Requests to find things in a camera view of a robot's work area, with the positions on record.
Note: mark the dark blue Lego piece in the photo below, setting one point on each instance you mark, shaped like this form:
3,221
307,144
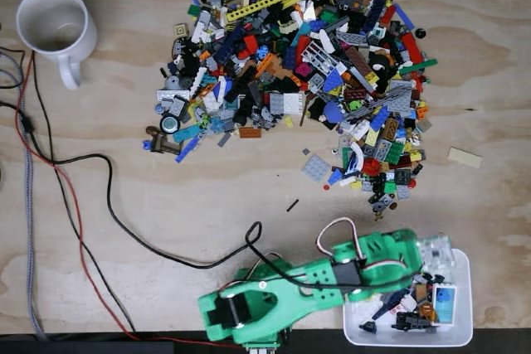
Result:
390,306

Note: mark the black Lego chassis piece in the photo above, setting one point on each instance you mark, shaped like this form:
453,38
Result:
408,321

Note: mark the white blue Lego panel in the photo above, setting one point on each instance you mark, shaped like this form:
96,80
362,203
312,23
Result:
444,306

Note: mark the red round Lego plate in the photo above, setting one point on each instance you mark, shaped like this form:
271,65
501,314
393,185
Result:
370,166

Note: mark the green square Lego plate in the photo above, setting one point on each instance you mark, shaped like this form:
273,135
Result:
394,153

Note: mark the white plastic bin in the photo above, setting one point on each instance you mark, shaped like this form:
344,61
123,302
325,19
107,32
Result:
415,337

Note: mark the small black Lego rod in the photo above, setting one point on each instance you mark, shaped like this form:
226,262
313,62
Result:
293,205

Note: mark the grey 4x4 Lego plate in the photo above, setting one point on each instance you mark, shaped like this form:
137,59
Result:
276,104
317,167

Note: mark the tan Lego plate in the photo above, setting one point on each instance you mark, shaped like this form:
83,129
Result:
464,158

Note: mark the blue Lego dome piece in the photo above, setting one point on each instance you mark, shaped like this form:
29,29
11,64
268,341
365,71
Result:
332,112

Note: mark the white cratered Lego plate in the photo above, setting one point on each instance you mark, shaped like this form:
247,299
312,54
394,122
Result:
292,103

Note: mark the long green Lego plate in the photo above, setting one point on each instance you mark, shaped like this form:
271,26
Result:
419,66

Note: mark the orange 2x4 Lego plate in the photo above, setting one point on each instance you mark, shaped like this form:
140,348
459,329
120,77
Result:
250,133

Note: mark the long red Lego brick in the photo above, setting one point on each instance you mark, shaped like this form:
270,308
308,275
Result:
411,49

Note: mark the white Lego lattice window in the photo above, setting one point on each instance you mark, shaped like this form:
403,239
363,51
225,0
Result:
321,56

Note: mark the black round Lego piece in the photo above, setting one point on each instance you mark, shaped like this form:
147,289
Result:
420,33

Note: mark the orange Lego technic beam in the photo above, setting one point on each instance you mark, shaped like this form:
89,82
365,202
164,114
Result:
264,66

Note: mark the long black Lego plate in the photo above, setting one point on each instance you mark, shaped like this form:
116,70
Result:
242,83

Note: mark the long blue Lego plate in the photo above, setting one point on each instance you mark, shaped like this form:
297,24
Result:
186,150

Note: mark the dark brown Lego piece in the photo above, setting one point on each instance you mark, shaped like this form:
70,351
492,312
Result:
162,143

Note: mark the silver hub Lego wheel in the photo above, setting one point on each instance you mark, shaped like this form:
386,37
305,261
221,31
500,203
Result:
170,124

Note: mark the yellow Lego technic beam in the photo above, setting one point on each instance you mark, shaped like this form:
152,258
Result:
257,6

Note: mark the tan square printed Lego tile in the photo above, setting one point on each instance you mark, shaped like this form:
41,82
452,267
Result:
181,30

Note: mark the white ceramic mug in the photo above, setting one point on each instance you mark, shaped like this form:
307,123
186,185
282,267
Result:
54,18

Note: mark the transparent camera module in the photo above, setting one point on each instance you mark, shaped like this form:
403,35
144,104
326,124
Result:
435,252

